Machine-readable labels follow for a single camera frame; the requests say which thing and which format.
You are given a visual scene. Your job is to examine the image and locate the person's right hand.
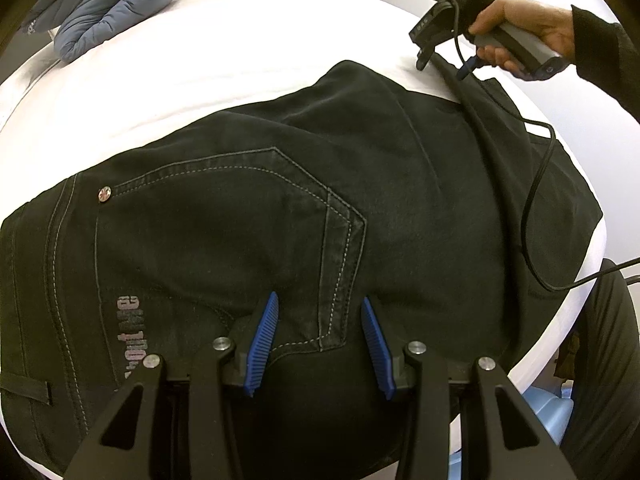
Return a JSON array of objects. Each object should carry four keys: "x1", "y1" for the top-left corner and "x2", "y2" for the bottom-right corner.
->
[{"x1": 469, "y1": 0, "x2": 575, "y2": 64}]

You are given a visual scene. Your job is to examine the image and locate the blue-grey puffer jacket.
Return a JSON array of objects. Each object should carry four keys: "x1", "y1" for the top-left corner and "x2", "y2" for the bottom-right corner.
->
[{"x1": 20, "y1": 0, "x2": 172, "y2": 63}]

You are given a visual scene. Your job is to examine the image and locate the person's dark trouser leg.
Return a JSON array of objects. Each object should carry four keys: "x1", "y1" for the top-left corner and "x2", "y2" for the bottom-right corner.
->
[{"x1": 556, "y1": 259, "x2": 639, "y2": 479}]

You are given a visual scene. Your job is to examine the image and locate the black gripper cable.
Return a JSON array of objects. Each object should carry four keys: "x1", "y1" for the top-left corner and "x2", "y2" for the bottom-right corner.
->
[{"x1": 449, "y1": 0, "x2": 640, "y2": 294}]

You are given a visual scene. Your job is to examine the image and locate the black right sleeve forearm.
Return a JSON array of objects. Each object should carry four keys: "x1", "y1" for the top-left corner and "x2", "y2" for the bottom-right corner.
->
[{"x1": 572, "y1": 6, "x2": 640, "y2": 122}]

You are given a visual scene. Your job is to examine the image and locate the light blue plastic container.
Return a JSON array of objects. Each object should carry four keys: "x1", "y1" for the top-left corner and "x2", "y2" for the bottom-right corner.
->
[{"x1": 448, "y1": 384, "x2": 575, "y2": 479}]

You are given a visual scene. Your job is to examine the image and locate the black denim pants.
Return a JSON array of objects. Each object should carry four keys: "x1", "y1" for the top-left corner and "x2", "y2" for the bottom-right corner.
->
[{"x1": 1, "y1": 62, "x2": 602, "y2": 479}]

